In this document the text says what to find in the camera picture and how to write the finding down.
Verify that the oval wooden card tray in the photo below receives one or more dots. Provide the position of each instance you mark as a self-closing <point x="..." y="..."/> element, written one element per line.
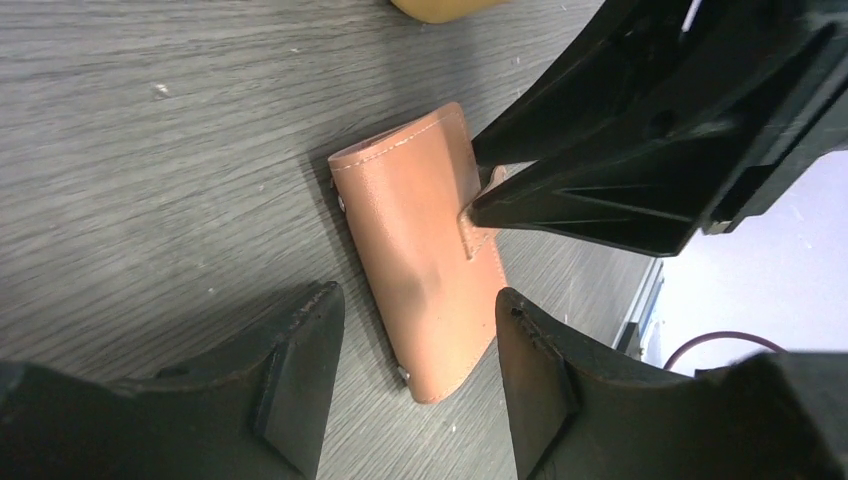
<point x="443" y="11"/>

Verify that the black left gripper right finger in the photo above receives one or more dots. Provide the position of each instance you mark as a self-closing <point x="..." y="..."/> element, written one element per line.
<point x="580" y="410"/>

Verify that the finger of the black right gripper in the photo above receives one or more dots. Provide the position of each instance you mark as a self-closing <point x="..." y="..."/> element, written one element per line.
<point x="653" y="206"/>
<point x="648" y="79"/>

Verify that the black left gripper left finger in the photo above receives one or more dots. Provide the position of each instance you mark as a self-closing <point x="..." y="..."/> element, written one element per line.
<point x="254" y="407"/>

